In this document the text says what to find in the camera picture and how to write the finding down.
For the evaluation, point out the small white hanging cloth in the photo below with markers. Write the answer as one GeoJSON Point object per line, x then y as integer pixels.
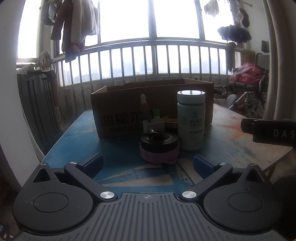
{"type": "Point", "coordinates": [211, 8]}

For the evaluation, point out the mop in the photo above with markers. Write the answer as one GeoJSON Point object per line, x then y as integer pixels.
{"type": "Point", "coordinates": [45, 60]}

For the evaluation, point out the grey hanging garment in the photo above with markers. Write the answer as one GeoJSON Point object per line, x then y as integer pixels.
{"type": "Point", "coordinates": [48, 14]}

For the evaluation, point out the cardboard box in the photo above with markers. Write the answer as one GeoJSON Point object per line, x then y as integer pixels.
{"type": "Point", "coordinates": [120, 102]}

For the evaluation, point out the metal balcony railing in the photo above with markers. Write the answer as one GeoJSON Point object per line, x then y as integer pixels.
{"type": "Point", "coordinates": [161, 76]}

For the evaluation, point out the black tape roll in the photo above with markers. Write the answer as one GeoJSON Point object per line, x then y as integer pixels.
{"type": "Point", "coordinates": [159, 146]}

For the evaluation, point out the dark hanging hat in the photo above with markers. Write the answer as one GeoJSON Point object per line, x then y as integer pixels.
{"type": "Point", "coordinates": [242, 17]}

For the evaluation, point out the small white charger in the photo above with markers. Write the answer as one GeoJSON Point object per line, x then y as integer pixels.
{"type": "Point", "coordinates": [155, 126]}

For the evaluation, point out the dark grey cabinet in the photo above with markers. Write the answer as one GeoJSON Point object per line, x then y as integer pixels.
{"type": "Point", "coordinates": [37, 104]}

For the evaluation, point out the dark red hanging garment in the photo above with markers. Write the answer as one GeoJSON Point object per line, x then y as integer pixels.
{"type": "Point", "coordinates": [67, 41]}

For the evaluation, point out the white fleece hanging garment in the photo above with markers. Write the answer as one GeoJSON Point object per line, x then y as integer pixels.
{"type": "Point", "coordinates": [83, 20]}

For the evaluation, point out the white pipe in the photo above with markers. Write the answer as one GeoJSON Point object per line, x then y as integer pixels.
{"type": "Point", "coordinates": [272, 69]}

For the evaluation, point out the dotted cloth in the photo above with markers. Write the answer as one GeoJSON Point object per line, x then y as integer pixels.
{"type": "Point", "coordinates": [25, 69]}

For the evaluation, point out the pink cloth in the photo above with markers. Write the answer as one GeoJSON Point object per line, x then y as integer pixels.
{"type": "Point", "coordinates": [247, 73]}

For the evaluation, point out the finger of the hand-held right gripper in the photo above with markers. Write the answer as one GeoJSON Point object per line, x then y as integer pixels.
{"type": "Point", "coordinates": [246, 126]}

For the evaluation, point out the pink tape roll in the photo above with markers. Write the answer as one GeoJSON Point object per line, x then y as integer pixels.
{"type": "Point", "coordinates": [159, 158]}

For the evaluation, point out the dark jar with woven lid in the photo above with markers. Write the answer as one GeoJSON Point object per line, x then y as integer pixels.
{"type": "Point", "coordinates": [171, 122]}

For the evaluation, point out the white pill bottle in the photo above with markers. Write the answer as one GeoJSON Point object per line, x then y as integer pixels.
{"type": "Point", "coordinates": [190, 115]}

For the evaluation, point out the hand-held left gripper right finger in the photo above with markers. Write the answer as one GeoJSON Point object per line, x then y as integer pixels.
{"type": "Point", "coordinates": [201, 165]}

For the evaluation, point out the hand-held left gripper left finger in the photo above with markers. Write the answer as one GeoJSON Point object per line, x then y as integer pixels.
{"type": "Point", "coordinates": [94, 163]}

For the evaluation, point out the dark hanging clothes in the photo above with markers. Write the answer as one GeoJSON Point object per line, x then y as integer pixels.
{"type": "Point", "coordinates": [233, 33]}

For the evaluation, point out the small green-capped tube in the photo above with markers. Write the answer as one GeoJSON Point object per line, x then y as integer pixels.
{"type": "Point", "coordinates": [156, 113]}

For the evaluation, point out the wheelchair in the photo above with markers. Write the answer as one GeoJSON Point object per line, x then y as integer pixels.
{"type": "Point", "coordinates": [249, 95]}

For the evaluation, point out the dropper bottle with orange collar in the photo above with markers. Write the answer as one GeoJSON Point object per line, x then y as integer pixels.
{"type": "Point", "coordinates": [143, 109]}

